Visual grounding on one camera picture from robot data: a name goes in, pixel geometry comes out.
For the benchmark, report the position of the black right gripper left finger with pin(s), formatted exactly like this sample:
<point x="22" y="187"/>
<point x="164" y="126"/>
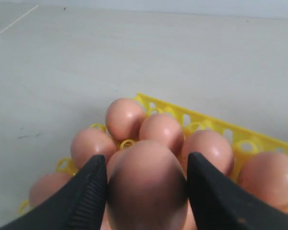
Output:
<point x="78" y="205"/>

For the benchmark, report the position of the brown egg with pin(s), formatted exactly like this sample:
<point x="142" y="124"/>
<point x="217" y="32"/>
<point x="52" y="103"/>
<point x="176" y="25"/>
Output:
<point x="265" y="175"/>
<point x="147" y="189"/>
<point x="163" y="129"/>
<point x="124" y="118"/>
<point x="46" y="186"/>
<point x="89" y="142"/>
<point x="213" y="146"/>

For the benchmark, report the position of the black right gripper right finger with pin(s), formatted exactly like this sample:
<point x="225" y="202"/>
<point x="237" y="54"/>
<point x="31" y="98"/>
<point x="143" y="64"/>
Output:
<point x="219" y="204"/>

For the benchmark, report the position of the yellow plastic egg tray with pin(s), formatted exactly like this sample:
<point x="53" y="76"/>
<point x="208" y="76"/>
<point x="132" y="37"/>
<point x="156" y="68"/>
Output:
<point x="244" y="143"/>

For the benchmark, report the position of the brown egg front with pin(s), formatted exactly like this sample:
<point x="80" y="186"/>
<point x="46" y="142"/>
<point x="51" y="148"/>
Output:
<point x="147" y="189"/>
<point x="46" y="186"/>

